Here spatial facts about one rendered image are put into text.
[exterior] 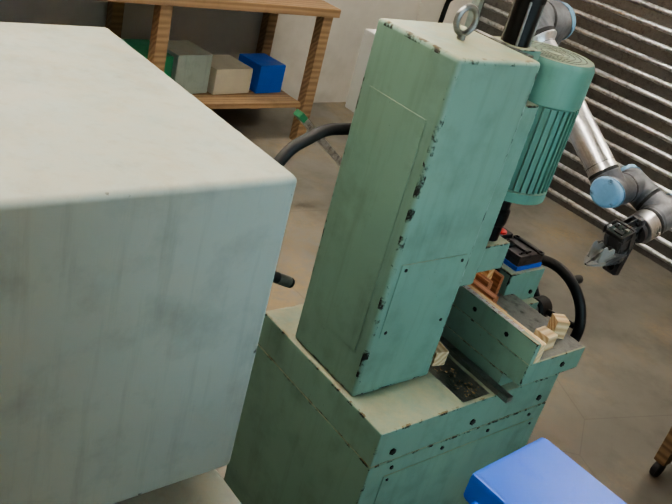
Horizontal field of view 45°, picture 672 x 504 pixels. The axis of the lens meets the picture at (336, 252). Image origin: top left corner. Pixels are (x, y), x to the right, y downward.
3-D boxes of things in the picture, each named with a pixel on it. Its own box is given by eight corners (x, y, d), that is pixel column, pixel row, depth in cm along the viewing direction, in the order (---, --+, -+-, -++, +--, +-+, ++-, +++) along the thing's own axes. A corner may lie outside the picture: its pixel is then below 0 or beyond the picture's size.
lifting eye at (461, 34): (474, 41, 147) (486, 6, 144) (451, 40, 143) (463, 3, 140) (468, 38, 148) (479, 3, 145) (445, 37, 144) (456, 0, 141)
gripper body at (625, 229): (601, 226, 224) (630, 209, 229) (596, 249, 229) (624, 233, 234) (623, 240, 219) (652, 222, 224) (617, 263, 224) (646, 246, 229)
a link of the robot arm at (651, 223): (632, 228, 237) (659, 244, 231) (621, 234, 235) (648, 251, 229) (638, 203, 231) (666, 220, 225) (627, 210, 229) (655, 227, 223)
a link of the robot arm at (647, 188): (620, 163, 234) (651, 193, 229) (638, 159, 242) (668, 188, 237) (599, 186, 239) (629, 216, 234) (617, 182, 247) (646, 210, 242)
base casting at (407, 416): (547, 402, 197) (561, 373, 193) (371, 470, 161) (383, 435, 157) (427, 302, 226) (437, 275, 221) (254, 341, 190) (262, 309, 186)
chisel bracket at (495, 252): (499, 273, 189) (511, 242, 185) (458, 282, 181) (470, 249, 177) (477, 257, 194) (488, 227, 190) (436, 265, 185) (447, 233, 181)
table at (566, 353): (600, 360, 195) (610, 339, 192) (520, 388, 176) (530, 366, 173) (434, 236, 234) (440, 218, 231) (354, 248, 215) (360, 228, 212)
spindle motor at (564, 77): (558, 204, 179) (614, 69, 164) (507, 211, 168) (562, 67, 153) (501, 169, 190) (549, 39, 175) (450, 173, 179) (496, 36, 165)
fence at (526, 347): (533, 364, 174) (542, 343, 172) (528, 365, 173) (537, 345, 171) (364, 229, 213) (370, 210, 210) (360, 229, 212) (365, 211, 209)
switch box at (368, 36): (399, 118, 163) (422, 40, 156) (362, 119, 157) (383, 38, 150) (380, 106, 167) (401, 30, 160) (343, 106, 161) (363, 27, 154)
